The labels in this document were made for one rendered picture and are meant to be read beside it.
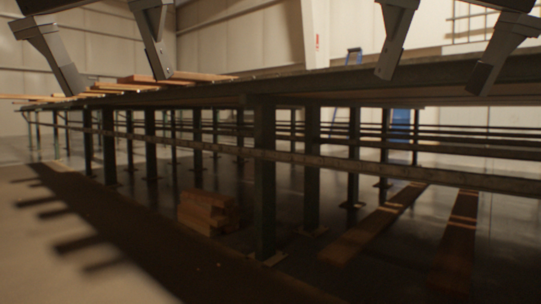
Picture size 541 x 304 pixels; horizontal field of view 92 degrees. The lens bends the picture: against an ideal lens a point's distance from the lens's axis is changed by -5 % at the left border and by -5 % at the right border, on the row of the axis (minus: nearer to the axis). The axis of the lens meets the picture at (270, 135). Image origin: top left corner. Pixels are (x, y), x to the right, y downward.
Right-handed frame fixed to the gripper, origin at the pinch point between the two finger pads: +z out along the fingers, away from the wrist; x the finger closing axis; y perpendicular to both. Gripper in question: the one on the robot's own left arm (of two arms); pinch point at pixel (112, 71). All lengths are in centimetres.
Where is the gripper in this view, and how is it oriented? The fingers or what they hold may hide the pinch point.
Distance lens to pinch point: 40.3
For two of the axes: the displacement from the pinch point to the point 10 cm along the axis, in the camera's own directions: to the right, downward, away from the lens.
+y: 0.9, -4.7, 8.8
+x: -9.8, 1.2, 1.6
